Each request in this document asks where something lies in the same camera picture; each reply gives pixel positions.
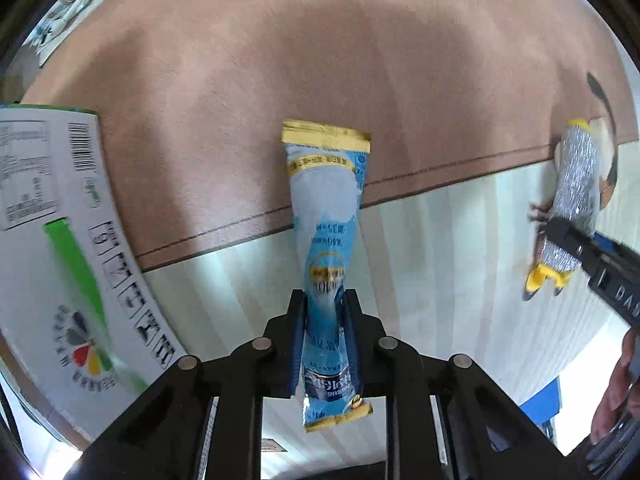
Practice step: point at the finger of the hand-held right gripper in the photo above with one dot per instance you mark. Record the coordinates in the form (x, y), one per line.
(570, 242)

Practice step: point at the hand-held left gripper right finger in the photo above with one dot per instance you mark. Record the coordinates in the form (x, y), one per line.
(354, 345)

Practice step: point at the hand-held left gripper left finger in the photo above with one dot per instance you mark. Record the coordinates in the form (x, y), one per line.
(296, 345)

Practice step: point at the silver fish-shaped pouch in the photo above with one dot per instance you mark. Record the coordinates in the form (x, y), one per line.
(577, 180)

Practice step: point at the long blue snack packet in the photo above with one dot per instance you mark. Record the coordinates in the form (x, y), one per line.
(325, 210)

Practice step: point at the cardboard box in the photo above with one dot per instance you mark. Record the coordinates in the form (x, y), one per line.
(50, 260)

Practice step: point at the person's right hand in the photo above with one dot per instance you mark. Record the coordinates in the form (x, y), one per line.
(622, 385)

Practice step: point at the small pink label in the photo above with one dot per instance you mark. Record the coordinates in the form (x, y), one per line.
(273, 445)

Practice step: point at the blue stool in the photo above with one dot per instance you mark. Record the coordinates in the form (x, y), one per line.
(542, 405)

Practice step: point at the white packets at top left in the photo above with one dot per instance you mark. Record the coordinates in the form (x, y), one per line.
(65, 15)

